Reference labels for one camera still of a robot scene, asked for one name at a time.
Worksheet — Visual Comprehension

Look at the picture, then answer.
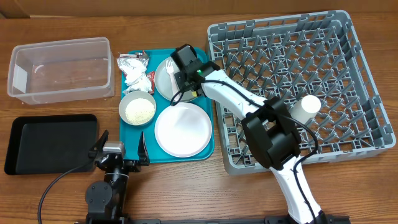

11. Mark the red ketchup packet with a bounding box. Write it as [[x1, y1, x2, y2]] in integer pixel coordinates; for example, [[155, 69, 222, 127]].
[[146, 71, 155, 95]]

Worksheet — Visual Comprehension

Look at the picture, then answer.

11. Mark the clear plastic bin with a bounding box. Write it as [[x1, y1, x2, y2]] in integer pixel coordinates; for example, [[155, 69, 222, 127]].
[[7, 37, 115, 105]]

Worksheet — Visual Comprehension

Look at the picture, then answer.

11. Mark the white cup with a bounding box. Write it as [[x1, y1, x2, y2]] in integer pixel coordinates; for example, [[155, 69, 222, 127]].
[[290, 95, 321, 124]]

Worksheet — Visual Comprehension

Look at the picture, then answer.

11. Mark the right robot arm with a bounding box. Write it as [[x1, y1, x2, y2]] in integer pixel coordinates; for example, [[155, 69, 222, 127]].
[[170, 44, 328, 223]]

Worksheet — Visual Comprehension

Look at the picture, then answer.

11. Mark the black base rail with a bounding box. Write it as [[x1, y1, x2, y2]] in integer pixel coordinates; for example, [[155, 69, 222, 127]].
[[75, 215, 351, 224]]

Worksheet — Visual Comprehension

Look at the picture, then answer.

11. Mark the grey dishwasher rack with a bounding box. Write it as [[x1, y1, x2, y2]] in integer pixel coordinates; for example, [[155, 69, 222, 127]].
[[206, 10, 397, 164]]

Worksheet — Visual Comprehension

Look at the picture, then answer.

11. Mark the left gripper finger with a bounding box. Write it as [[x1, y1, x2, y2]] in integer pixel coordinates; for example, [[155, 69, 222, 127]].
[[137, 131, 150, 166], [88, 130, 109, 158]]

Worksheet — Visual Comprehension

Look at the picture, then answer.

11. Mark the teal serving tray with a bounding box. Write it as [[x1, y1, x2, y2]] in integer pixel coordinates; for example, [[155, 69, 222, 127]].
[[119, 48, 215, 164]]

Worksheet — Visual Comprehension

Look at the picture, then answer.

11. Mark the white rice pile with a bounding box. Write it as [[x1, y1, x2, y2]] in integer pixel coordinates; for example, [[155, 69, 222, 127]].
[[125, 98, 155, 126]]

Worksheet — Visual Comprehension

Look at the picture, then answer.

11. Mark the white plastic fork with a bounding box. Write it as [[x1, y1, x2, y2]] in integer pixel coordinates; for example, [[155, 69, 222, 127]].
[[165, 59, 178, 95]]

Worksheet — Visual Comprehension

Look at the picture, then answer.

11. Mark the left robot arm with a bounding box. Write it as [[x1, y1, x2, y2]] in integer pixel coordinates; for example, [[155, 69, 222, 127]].
[[85, 131, 150, 223]]

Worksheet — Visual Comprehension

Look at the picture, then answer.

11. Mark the black plastic tray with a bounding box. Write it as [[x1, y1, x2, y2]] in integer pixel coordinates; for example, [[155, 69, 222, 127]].
[[4, 114, 98, 175]]

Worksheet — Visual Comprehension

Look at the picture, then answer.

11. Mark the silver foil wrapper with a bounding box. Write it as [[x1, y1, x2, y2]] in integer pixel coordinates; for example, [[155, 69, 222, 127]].
[[117, 51, 150, 68]]

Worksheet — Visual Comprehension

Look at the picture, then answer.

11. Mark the pink plate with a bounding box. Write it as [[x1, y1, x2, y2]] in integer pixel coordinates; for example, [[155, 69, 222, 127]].
[[154, 103, 213, 158]]

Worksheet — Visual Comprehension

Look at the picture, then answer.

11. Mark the white napkin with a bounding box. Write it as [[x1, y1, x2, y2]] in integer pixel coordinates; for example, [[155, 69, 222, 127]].
[[120, 68, 151, 95]]

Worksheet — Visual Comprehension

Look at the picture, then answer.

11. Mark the grey bowl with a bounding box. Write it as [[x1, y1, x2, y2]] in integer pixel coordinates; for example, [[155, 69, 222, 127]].
[[119, 91, 156, 126]]

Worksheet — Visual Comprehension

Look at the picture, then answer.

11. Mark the grey plate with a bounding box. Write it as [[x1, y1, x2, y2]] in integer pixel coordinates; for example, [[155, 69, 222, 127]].
[[155, 57, 179, 101]]

